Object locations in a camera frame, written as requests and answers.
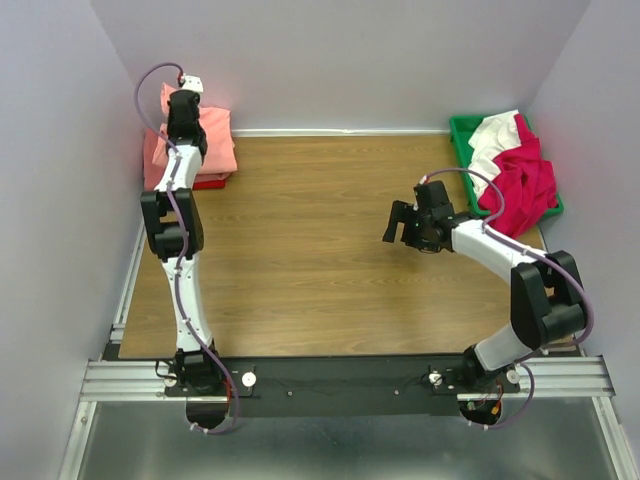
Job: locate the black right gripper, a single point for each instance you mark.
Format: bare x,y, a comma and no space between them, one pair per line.
405,212

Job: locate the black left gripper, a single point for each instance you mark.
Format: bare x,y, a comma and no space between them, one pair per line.
169,121

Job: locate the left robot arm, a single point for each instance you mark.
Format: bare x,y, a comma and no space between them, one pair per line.
175,235

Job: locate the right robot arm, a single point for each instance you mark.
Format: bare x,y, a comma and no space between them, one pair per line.
546,294

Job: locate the folded coral t-shirt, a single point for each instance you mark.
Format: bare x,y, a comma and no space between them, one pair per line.
220,162

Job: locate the green plastic bin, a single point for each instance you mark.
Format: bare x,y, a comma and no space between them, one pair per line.
461,129

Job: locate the white t-shirt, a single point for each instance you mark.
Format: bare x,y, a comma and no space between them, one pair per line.
495,134

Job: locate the magenta t-shirt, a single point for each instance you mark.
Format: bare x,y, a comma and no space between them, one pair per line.
526,181

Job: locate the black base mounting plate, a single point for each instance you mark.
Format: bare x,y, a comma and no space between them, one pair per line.
337,386

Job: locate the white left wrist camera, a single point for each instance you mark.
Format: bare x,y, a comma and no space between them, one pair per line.
191,83

